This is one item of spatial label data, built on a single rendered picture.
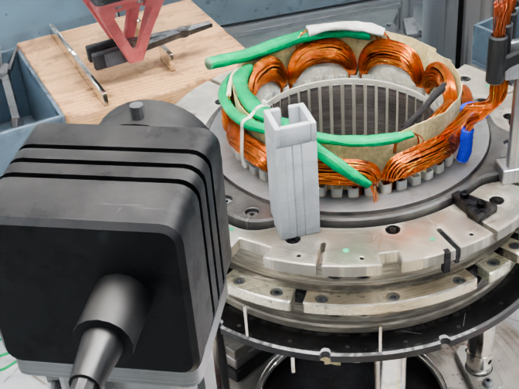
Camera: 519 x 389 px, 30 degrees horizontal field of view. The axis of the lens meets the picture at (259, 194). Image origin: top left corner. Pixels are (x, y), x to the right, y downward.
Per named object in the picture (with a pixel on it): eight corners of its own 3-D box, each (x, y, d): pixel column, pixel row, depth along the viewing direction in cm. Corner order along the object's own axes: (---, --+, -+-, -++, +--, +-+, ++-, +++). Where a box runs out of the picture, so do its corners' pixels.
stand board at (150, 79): (72, 143, 90) (68, 120, 88) (20, 62, 104) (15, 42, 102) (266, 86, 96) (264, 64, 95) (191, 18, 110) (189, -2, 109)
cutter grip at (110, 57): (96, 71, 91) (93, 56, 90) (93, 68, 92) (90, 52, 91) (136, 59, 92) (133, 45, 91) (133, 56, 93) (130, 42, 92)
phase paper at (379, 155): (329, 200, 69) (327, 147, 66) (321, 188, 70) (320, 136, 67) (432, 175, 70) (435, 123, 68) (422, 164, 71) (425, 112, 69)
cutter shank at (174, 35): (135, 55, 92) (134, 49, 92) (131, 52, 92) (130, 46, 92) (189, 34, 95) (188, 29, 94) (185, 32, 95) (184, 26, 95)
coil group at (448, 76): (446, 134, 75) (449, 86, 72) (412, 99, 80) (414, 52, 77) (466, 130, 75) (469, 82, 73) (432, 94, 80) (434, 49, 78)
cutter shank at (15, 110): (22, 120, 99) (19, 118, 98) (15, 122, 99) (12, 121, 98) (8, 68, 101) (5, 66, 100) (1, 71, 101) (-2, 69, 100)
